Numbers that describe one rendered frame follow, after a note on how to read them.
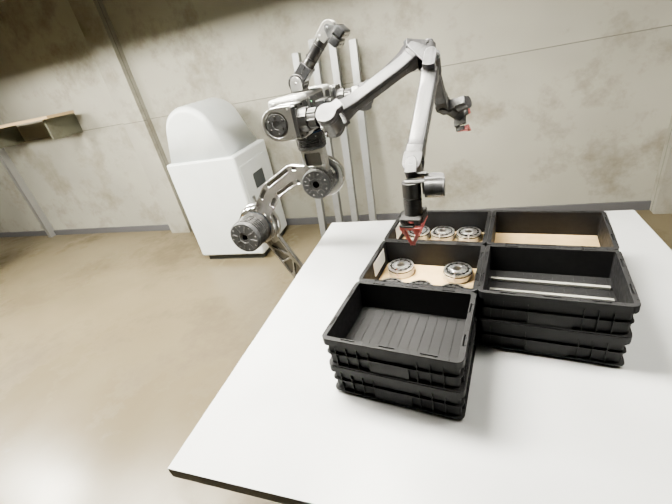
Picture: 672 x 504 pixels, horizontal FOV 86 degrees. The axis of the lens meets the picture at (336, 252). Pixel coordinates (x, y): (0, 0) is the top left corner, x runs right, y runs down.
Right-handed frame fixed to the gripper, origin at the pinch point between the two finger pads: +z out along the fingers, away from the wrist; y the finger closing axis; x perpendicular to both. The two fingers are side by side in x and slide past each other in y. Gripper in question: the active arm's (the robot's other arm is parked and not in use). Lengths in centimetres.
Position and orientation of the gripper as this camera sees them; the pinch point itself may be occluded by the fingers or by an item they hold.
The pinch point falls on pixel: (415, 238)
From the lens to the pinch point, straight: 122.2
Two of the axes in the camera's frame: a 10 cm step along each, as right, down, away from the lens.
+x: -8.9, -0.7, 4.4
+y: 4.1, -5.0, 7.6
